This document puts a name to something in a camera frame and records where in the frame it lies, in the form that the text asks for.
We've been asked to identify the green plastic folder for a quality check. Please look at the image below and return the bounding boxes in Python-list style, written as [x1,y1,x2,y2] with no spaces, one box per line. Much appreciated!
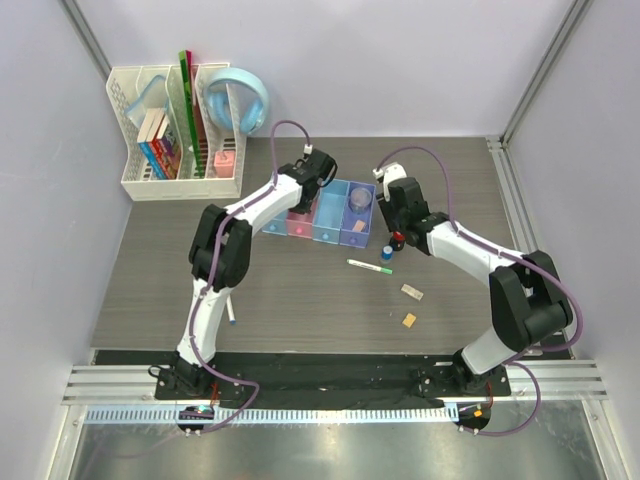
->
[179,50,205,178]

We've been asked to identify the orange eraser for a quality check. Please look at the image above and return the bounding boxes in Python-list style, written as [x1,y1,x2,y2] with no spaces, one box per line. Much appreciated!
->
[402,313,417,328]

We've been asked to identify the pink eraser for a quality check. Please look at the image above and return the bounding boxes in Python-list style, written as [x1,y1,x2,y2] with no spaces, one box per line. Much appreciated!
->
[352,220,368,233]

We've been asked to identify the blue capped white marker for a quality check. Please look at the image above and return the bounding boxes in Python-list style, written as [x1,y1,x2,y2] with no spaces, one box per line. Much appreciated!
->
[226,297,236,325]

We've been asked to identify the red stamp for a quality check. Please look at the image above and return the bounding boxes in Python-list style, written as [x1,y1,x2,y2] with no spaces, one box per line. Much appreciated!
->
[389,232,406,251]

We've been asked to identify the stack of books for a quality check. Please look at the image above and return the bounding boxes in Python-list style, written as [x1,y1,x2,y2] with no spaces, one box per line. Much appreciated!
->
[137,108,181,180]

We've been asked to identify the red plastic folder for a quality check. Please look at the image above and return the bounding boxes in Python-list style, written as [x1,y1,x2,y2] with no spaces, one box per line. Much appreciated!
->
[186,50,208,177]

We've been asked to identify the light blue headphones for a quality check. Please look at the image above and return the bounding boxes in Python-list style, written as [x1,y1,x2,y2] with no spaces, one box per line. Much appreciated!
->
[203,67,270,136]

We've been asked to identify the white file organizer rack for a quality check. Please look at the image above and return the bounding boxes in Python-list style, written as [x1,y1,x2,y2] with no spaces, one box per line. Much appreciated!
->
[106,62,250,201]

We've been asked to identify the clear wrapped eraser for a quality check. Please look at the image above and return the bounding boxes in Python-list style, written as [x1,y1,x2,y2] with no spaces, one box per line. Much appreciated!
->
[401,284,424,301]

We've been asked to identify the green capped white marker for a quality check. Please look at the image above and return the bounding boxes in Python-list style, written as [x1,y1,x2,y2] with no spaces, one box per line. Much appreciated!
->
[346,259,393,275]

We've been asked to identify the clear jar of paperclips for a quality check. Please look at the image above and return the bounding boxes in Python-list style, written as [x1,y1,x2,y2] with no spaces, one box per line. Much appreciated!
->
[348,187,373,214]

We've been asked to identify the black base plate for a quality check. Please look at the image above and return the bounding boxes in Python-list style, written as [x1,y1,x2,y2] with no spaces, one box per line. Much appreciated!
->
[94,350,511,403]

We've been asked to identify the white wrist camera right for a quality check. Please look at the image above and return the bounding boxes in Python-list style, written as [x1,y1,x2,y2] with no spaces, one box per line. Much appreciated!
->
[372,162,407,186]

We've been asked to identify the blue stamp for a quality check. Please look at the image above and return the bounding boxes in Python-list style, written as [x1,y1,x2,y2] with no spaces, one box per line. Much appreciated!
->
[379,245,394,264]

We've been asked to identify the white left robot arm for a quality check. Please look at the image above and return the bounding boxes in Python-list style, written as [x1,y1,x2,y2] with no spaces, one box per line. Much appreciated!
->
[159,147,337,399]

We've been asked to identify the slotted cable duct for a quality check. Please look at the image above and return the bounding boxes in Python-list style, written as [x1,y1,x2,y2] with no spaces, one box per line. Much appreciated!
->
[84,403,459,426]

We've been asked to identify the light blue end bin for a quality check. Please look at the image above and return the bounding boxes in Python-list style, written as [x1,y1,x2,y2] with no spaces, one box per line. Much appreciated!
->
[262,217,288,236]

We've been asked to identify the purple plastic bin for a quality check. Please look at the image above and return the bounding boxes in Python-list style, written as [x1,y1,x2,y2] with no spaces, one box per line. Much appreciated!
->
[339,181,375,248]

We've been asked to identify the pink plastic bin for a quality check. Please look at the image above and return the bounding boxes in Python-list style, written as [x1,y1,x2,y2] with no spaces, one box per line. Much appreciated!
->
[286,205,316,239]

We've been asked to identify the pink box in rack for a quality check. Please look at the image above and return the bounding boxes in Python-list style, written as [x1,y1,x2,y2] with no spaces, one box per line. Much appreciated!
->
[213,150,236,178]

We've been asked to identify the blue clear pouch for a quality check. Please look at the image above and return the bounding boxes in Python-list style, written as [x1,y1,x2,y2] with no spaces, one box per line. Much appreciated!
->
[124,75,169,129]

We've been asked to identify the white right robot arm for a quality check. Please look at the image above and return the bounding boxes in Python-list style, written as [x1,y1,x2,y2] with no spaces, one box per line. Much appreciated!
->
[374,169,573,395]

